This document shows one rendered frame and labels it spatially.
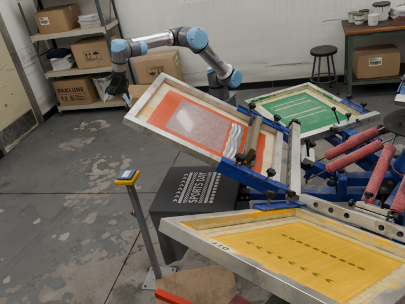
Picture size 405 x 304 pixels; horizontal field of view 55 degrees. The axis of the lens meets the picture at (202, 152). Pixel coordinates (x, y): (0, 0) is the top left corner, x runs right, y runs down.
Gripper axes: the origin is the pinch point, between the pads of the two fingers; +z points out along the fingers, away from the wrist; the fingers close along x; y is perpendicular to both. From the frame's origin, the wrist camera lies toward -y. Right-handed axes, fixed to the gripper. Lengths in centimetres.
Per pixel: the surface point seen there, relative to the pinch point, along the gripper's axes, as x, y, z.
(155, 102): -20.7, 0.6, -6.9
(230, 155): -65, -16, 4
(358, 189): -135, 0, 19
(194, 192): -49, -5, 41
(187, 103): -35.3, 14.6, -3.0
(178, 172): -35, 15, 46
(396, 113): -139, 9, -24
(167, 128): -33.1, -17.2, -3.6
